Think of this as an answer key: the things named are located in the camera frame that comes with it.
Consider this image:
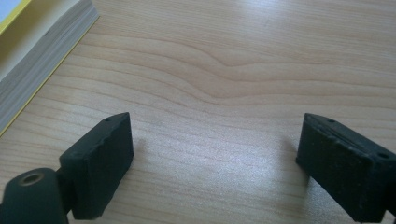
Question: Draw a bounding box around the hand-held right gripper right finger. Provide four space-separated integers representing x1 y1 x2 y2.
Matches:
294 112 396 224

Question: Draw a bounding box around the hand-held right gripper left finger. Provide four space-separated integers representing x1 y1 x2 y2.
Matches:
57 111 135 221

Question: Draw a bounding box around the yellow book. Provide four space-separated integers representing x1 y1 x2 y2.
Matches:
0 0 101 138

